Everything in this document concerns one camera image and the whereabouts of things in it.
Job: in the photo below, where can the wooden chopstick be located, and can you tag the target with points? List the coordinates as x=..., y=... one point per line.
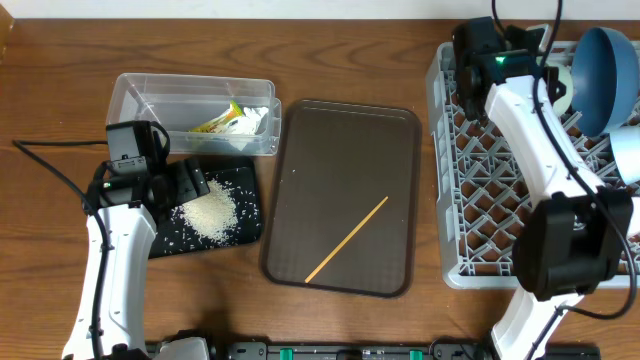
x=344, y=241

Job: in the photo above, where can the pile of white rice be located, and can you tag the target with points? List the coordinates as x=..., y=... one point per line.
x=227, y=216

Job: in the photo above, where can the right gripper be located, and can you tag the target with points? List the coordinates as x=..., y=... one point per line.
x=549, y=77

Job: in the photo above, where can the grey plastic dishwasher rack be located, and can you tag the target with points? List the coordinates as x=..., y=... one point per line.
x=482, y=200

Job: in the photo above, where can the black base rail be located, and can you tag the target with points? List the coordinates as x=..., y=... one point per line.
x=443, y=348

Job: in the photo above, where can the light blue bowl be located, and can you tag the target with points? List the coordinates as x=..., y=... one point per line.
x=625, y=148

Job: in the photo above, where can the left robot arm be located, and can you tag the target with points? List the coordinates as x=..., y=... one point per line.
x=128, y=197

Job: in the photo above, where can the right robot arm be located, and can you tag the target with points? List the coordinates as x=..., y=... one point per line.
x=579, y=229

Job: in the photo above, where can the brown serving tray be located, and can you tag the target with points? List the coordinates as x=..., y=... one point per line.
x=336, y=163

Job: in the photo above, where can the light green bowl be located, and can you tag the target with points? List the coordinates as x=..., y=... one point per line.
x=566, y=90

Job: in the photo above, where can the clear plastic waste bin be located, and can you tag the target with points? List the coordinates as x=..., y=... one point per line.
x=182, y=102

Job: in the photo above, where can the dark blue plate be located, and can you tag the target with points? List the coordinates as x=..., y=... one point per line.
x=605, y=74

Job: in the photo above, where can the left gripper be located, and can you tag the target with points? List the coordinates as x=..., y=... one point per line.
x=189, y=180

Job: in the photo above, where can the black plastic tray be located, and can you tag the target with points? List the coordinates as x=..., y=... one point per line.
x=239, y=170

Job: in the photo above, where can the yellow green snack wrapper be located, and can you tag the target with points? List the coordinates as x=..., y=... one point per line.
x=216, y=124

